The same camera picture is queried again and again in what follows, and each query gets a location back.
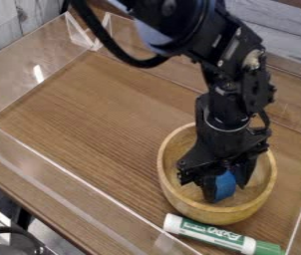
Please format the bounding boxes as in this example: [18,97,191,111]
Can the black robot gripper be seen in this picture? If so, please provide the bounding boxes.
[177,94,272,203]

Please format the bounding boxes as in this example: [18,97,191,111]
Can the blue rectangular block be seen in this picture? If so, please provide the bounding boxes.
[214,170,237,202]

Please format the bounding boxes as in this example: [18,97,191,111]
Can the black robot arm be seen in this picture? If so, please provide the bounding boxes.
[71,0,276,203]

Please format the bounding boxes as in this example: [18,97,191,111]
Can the brown wooden bowl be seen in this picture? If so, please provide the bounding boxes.
[157,123,278,225]

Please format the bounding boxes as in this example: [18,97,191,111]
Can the green white dry-erase marker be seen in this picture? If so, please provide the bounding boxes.
[162,213,285,255]

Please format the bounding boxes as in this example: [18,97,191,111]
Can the black metal table frame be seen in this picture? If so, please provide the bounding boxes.
[5,205,62,255]

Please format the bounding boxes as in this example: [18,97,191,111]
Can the black cable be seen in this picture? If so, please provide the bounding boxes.
[0,225,44,255]

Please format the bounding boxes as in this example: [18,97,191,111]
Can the clear acrylic tray wall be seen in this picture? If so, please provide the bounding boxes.
[0,14,301,255]

